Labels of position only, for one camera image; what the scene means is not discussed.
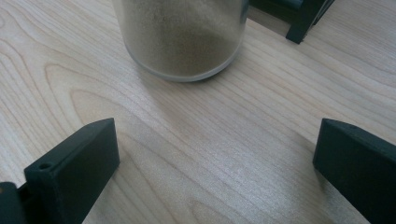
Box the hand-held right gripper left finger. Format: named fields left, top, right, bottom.
left=23, top=118, right=121, bottom=224

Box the black stand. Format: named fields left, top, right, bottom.
left=247, top=0, right=336, bottom=45

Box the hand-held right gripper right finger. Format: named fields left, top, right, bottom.
left=312, top=118, right=396, bottom=224

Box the clear jar of brown powder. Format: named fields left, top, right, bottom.
left=111, top=0, right=250, bottom=83

